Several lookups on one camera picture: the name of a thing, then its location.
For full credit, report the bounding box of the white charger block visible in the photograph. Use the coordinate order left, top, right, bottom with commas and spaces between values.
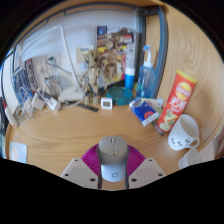
31, 92, 46, 111
22, 99, 34, 116

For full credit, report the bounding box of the white mug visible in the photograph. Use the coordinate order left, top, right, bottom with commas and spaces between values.
167, 113, 201, 152

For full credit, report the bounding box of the colourful printed box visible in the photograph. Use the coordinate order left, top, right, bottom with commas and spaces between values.
95, 25, 138, 88

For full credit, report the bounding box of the small white square clock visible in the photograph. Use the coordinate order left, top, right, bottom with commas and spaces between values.
100, 96, 114, 110

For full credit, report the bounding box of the blue tissue pack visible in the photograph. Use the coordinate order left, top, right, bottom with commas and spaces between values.
129, 97, 161, 127

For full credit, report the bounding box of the dark pen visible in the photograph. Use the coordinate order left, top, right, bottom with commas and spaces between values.
150, 120, 165, 137

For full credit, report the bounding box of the blue spray bottle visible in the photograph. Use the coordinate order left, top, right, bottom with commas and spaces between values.
136, 44, 157, 99

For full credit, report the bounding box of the white wall socket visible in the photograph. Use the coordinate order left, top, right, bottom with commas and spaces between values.
34, 56, 51, 76

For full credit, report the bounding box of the red chip can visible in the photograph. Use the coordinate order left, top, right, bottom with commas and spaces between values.
156, 69, 198, 134

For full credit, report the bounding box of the teal round dish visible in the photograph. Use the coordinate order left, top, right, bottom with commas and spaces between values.
106, 85, 135, 106

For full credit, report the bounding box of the flat black strip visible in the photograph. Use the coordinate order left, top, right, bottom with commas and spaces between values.
77, 102, 100, 113

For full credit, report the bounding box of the white power strip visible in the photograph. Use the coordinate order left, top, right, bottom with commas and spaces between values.
41, 89, 62, 112

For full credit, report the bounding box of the wooden shelf unit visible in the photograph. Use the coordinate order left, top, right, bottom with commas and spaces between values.
43, 0, 161, 16

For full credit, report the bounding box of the blue white-capped tube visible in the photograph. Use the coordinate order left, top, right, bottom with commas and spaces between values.
124, 66, 136, 90

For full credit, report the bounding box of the blue robot model kit box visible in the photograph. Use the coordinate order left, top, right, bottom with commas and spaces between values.
11, 58, 38, 106

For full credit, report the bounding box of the pastel sun print mouse pad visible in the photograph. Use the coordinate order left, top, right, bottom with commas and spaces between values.
8, 141, 28, 164

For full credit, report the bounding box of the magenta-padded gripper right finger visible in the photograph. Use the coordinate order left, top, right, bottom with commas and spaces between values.
124, 143, 167, 190

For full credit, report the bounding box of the grey computer mouse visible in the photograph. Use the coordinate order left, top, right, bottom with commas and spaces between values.
97, 135, 130, 183

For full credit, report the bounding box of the golden robot model figure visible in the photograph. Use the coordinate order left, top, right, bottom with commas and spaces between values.
81, 49, 101, 106

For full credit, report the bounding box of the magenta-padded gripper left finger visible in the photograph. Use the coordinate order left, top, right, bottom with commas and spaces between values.
59, 143, 103, 190

